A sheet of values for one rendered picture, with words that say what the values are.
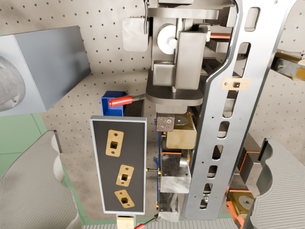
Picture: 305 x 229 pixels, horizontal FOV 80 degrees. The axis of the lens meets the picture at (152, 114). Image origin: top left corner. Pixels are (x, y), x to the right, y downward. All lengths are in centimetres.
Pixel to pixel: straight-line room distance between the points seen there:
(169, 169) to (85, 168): 73
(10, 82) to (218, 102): 57
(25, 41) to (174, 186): 60
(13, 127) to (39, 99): 177
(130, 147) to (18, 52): 36
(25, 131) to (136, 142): 189
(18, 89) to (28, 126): 168
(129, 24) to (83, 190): 118
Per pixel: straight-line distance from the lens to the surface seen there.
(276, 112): 114
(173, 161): 70
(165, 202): 91
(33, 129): 223
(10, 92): 55
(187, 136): 58
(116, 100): 45
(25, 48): 57
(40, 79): 59
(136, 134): 47
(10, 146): 254
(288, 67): 65
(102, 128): 48
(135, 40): 47
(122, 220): 75
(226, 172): 84
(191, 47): 37
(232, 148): 76
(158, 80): 41
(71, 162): 128
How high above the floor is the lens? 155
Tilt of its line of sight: 61 degrees down
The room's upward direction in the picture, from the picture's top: 178 degrees counter-clockwise
